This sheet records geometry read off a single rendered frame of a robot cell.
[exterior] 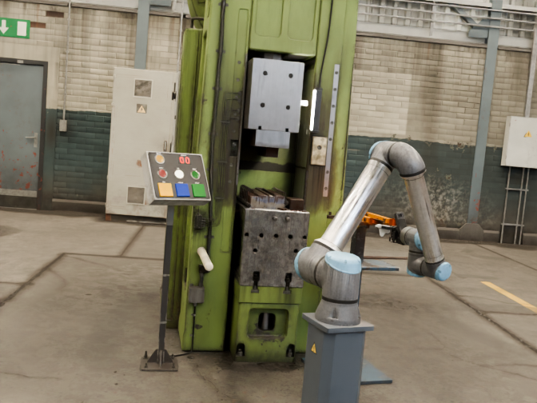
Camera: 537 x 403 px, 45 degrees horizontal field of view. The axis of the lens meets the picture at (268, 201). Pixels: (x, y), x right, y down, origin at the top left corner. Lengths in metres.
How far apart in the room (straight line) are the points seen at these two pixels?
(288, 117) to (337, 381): 1.65
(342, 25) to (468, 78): 6.49
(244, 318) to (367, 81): 6.58
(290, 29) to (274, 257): 1.34
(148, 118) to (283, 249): 5.52
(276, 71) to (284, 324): 1.48
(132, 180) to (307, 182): 5.37
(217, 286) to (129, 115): 5.39
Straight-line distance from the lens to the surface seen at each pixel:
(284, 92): 3.75
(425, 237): 2.99
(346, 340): 2.67
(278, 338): 3.89
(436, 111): 10.18
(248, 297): 3.77
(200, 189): 3.53
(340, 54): 4.00
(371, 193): 2.88
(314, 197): 3.95
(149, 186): 3.44
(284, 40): 3.92
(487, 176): 10.50
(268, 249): 3.73
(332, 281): 2.64
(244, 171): 4.19
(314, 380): 2.74
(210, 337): 4.02
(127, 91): 9.06
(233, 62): 3.85
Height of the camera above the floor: 1.32
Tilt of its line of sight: 6 degrees down
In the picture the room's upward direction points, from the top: 5 degrees clockwise
